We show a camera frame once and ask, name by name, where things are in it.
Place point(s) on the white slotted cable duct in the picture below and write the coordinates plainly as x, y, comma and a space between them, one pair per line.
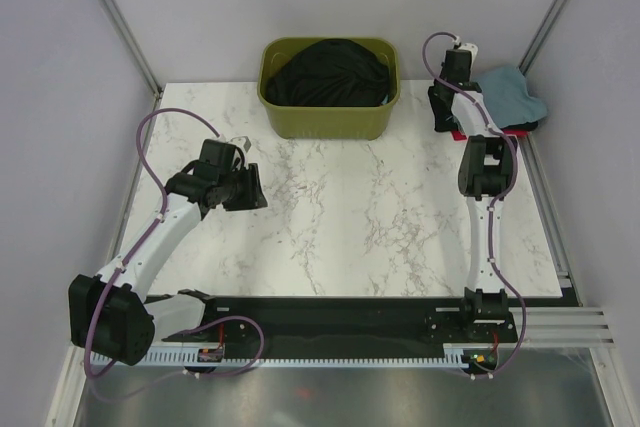
189, 356

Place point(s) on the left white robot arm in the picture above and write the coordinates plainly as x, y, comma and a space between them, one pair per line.
110, 312

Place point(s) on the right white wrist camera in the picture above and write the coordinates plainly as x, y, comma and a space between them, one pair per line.
458, 44

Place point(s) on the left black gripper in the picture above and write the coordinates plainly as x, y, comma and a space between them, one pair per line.
253, 197

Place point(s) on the left aluminium frame post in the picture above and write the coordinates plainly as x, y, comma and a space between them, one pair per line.
131, 45

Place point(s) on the olive green plastic bin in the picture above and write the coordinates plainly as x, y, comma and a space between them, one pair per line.
297, 122

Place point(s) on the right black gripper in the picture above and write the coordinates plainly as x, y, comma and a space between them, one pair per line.
435, 89

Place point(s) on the aluminium frame post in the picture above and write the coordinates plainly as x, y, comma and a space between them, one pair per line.
549, 21
131, 45

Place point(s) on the right aluminium frame post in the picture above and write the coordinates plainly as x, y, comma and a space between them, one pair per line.
549, 21

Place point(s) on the red t shirt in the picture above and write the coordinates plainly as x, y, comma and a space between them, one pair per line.
459, 136

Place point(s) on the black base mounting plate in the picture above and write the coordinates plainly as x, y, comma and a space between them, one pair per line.
305, 328

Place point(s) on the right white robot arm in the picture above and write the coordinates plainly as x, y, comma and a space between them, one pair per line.
486, 174

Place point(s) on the blue-grey t shirt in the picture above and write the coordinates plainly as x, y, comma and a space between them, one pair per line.
508, 101

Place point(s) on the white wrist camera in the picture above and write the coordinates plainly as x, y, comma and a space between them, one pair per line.
458, 44
242, 142

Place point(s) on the front aluminium rail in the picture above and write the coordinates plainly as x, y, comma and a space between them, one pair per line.
564, 327

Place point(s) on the black t shirt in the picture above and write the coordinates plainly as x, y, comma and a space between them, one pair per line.
445, 122

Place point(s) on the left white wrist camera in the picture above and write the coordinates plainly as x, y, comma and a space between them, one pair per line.
242, 142

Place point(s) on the black clothes in bin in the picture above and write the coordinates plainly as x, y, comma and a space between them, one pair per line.
331, 73

